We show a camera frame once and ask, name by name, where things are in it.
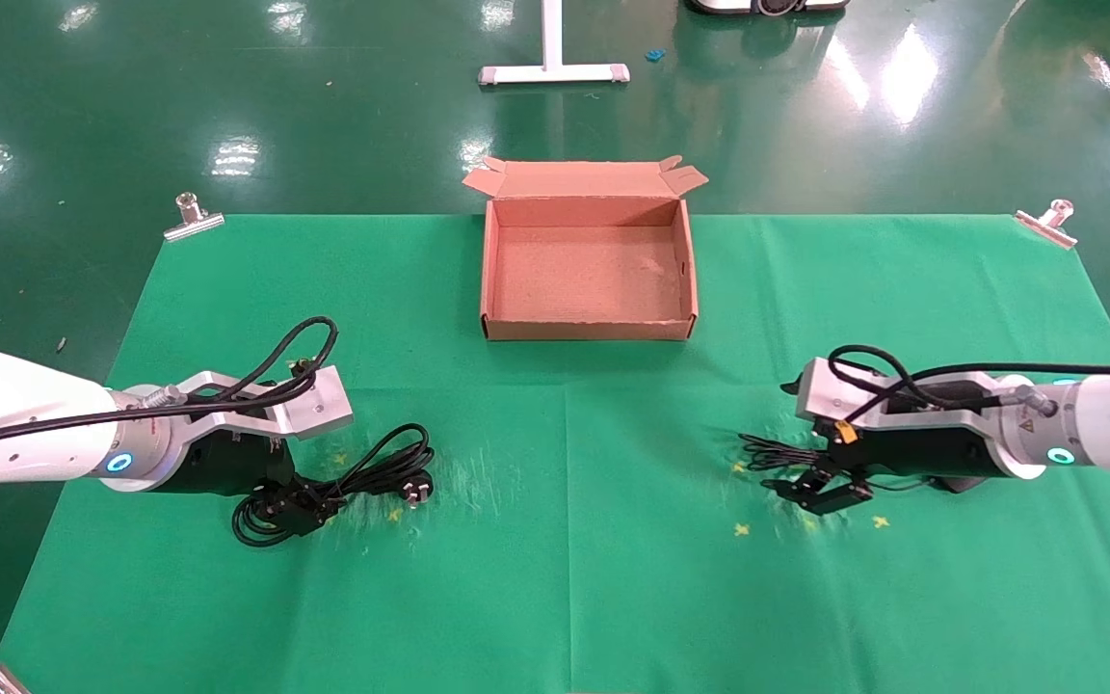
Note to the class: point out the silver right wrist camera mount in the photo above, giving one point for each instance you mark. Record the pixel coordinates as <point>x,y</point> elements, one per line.
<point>820,390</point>

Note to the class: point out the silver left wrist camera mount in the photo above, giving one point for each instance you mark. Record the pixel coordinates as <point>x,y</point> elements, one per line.
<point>319,405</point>

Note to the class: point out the green table cloth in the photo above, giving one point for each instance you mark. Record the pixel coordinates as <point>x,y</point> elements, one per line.
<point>565,578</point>

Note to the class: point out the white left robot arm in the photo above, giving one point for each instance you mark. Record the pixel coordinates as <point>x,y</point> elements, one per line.
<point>15,405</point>

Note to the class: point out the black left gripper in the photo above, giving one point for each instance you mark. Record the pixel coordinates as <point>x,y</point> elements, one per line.
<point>227,467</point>

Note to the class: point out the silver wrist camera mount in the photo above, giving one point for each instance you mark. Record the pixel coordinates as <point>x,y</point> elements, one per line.
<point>319,405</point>
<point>820,390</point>

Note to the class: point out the white floor stand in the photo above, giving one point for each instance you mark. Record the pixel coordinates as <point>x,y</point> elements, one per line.
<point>552,39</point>

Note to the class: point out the open brown cardboard box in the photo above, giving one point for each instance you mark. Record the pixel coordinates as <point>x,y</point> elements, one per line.
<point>589,280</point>

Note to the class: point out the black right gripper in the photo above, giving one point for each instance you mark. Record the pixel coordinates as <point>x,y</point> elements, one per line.
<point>921,448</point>

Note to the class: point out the silver table clamp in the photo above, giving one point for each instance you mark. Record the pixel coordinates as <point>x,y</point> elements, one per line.
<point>1046,228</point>
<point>1,682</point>
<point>194,226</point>

